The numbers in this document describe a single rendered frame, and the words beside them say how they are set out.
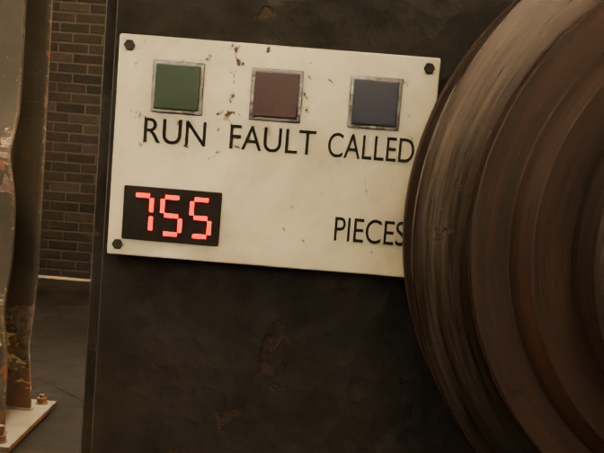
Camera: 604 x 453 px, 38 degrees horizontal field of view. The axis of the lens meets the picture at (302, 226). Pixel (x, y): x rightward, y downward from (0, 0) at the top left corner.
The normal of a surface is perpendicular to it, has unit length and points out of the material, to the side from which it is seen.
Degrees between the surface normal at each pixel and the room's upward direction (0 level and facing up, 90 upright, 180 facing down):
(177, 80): 90
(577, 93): 61
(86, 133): 90
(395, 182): 90
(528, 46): 90
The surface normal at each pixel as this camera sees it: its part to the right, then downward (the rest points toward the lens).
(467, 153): -0.02, 0.09
